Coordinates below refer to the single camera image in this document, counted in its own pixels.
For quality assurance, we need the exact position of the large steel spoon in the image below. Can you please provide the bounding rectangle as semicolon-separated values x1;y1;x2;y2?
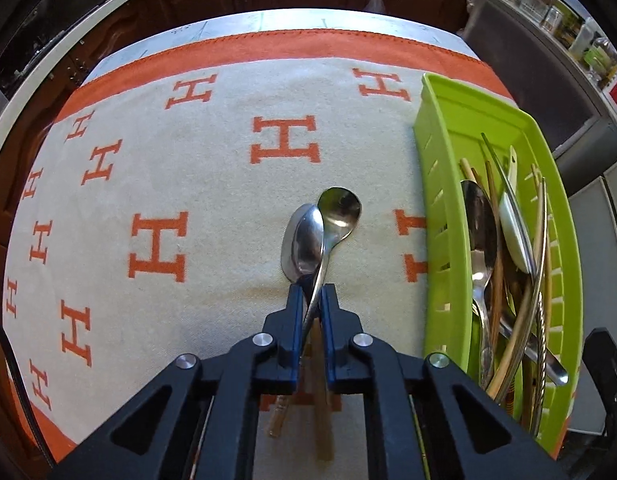
461;180;497;389

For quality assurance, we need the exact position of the metal chopstick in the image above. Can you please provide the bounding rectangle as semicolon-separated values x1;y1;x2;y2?
529;177;547;438

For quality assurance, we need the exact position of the steel spoon wooden handle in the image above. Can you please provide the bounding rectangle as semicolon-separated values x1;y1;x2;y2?
266;202;326;438
302;188;362;462

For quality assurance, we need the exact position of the orange and white H towel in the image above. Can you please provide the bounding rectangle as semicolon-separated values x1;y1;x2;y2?
4;30;515;479

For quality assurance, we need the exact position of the grey glass door cabinet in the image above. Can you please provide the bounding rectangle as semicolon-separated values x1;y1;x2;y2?
463;0;617;196

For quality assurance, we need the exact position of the green plastic utensil tray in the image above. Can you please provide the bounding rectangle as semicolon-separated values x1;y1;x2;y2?
414;74;584;455

